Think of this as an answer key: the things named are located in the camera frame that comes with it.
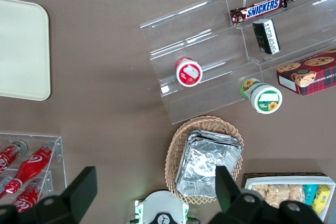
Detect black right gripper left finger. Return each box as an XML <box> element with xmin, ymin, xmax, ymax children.
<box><xmin>31</xmin><ymin>166</ymin><xmax>98</xmax><ymax>224</ymax></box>

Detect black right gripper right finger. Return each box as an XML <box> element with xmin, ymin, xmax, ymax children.
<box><xmin>209</xmin><ymin>165</ymin><xmax>266</xmax><ymax>224</ymax></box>

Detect white rectangular snack tray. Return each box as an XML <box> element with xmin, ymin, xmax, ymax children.
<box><xmin>244</xmin><ymin>176</ymin><xmax>333</xmax><ymax>224</ymax></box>

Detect light oval wicker basket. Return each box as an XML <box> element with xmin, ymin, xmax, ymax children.
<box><xmin>164</xmin><ymin>115</ymin><xmax>244</xmax><ymax>205</ymax></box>

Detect beige plastic serving tray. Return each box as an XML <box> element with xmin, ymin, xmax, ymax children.
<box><xmin>0</xmin><ymin>0</ymin><xmax>51</xmax><ymax>102</ymax></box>

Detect clear rice cracker pack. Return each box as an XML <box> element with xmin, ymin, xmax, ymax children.
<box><xmin>288</xmin><ymin>184</ymin><xmax>306</xmax><ymax>204</ymax></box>
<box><xmin>266</xmin><ymin>184</ymin><xmax>291</xmax><ymax>209</ymax></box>
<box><xmin>251</xmin><ymin>184</ymin><xmax>270</xmax><ymax>200</ymax></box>

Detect clear acrylic bottle rack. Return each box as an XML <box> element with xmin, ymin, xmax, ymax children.
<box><xmin>0</xmin><ymin>132</ymin><xmax>68</xmax><ymax>209</ymax></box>

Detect stacked aluminium foil trays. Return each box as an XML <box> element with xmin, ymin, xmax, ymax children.
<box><xmin>175</xmin><ymin>129</ymin><xmax>244</xmax><ymax>199</ymax></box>

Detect red Coca-Cola bottle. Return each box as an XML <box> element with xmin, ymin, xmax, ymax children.
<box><xmin>4</xmin><ymin>141</ymin><xmax>55</xmax><ymax>195</ymax></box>
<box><xmin>0</xmin><ymin>140</ymin><xmax>28</xmax><ymax>174</ymax></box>
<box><xmin>10</xmin><ymin>179</ymin><xmax>45</xmax><ymax>213</ymax></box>

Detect dark brown woven mat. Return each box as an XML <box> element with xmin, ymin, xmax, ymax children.
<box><xmin>240</xmin><ymin>172</ymin><xmax>329</xmax><ymax>190</ymax></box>

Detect teal snack pack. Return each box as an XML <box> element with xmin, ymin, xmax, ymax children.
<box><xmin>303</xmin><ymin>184</ymin><xmax>319</xmax><ymax>206</ymax></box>

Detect yellow snack pack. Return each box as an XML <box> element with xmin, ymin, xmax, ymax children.
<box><xmin>312</xmin><ymin>184</ymin><xmax>331</xmax><ymax>216</ymax></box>

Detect green sunflower lidded cup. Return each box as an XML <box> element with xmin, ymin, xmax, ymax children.
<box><xmin>239</xmin><ymin>78</ymin><xmax>284</xmax><ymax>114</ymax></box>

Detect red strawberry lidded cup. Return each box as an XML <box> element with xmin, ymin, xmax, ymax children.
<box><xmin>174</xmin><ymin>56</ymin><xmax>203</xmax><ymax>88</ymax></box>

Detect red tartan cookie box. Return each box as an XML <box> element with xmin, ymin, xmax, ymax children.
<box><xmin>276</xmin><ymin>48</ymin><xmax>336</xmax><ymax>97</ymax></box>

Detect clear acrylic stepped shelf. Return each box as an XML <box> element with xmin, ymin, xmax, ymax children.
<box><xmin>139</xmin><ymin>0</ymin><xmax>336</xmax><ymax>125</ymax></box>

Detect small black white box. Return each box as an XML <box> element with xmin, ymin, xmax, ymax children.
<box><xmin>252</xmin><ymin>18</ymin><xmax>281</xmax><ymax>56</ymax></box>

